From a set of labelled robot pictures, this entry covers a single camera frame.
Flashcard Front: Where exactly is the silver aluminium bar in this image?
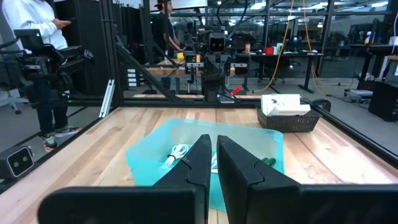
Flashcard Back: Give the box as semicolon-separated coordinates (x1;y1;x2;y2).
98;79;115;119

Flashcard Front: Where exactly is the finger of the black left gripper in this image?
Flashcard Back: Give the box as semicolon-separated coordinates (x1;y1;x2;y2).
217;54;233;78
203;54;218;78

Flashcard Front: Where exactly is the black cabinet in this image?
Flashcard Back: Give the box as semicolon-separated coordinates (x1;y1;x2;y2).
368;80;398;122

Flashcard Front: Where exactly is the person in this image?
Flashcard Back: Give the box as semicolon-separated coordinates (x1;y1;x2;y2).
152;0;184;91
1;0;83;153

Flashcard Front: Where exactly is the wooden background table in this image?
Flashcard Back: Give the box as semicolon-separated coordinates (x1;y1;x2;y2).
146;67;237;77

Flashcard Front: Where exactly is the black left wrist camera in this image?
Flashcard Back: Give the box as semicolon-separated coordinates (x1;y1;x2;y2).
208;32;227;54

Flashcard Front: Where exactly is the black long desk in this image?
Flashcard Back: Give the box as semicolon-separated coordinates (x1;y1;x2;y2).
248;51;326;94

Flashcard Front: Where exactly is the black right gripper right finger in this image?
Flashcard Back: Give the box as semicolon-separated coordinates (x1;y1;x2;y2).
216;135;398;224

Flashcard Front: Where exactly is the translucent teal plastic bin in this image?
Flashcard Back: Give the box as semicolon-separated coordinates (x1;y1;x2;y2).
125;117;285;212

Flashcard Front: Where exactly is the black plastic mesh basket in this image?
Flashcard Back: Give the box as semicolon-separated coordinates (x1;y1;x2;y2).
255;105;323;134

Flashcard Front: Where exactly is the black robot equipment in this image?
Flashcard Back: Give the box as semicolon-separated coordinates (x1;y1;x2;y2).
0;29;94;94

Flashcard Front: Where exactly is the yellow hanging cable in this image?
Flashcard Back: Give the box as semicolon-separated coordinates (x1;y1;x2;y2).
254;0;295;93
302;0;343;95

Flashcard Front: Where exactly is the black depth camera box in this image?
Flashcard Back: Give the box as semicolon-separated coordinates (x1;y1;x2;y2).
0;145;35;180

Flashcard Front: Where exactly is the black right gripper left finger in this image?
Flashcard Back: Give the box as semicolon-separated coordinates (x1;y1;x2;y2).
37;133;213;224

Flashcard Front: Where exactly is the green cable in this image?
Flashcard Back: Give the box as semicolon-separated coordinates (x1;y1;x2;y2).
260;157;277;169

